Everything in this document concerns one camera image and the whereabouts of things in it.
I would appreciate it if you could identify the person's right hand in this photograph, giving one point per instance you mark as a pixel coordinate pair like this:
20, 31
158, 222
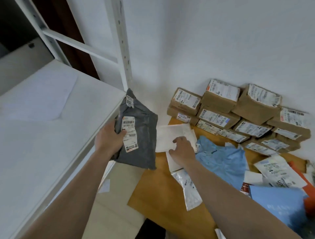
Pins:
184, 152

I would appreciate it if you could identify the person's left hand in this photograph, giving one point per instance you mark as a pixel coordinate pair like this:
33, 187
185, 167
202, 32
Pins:
109, 140

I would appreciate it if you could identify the white bubble mailer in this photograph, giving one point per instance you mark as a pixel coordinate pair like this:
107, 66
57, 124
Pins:
167, 135

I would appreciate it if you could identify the tall brown box double label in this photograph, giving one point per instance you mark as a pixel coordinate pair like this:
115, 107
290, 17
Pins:
209, 127

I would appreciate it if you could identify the grey poly mailer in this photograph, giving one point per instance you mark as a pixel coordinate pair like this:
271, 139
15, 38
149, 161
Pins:
145, 128

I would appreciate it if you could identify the blue plastic mailer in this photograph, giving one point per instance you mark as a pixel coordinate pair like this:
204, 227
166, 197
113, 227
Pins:
221, 162

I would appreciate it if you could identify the INS BAHA cardboard box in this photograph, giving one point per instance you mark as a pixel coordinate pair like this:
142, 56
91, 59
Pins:
172, 112

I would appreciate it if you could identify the brown box large label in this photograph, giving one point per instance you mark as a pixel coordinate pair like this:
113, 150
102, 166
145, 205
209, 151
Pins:
184, 98

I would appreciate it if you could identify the stack of cardboard boxes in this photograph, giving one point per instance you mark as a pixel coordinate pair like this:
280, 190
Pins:
253, 110

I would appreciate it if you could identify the pile of white mailers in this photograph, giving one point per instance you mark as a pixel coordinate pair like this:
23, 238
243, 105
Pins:
278, 170

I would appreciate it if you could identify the smooth light blue mailer package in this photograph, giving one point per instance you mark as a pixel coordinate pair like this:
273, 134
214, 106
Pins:
278, 204

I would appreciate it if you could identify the brown box white barcode label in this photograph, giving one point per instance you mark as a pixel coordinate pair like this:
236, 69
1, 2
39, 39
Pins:
292, 117

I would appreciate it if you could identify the person's right forearm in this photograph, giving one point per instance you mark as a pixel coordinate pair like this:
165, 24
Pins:
233, 204

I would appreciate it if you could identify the person's left forearm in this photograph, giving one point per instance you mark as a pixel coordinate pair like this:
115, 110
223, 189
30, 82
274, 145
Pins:
71, 199

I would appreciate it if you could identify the person's black trousers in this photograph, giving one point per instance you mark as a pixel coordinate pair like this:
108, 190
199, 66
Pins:
152, 230

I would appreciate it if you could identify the white paper label slip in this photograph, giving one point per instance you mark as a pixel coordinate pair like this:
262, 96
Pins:
104, 186

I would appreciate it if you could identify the wooden table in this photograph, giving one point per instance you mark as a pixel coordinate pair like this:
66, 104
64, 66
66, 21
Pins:
157, 197

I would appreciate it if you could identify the white metal shelf rack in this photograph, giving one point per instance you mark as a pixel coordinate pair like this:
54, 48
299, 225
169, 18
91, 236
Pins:
49, 135

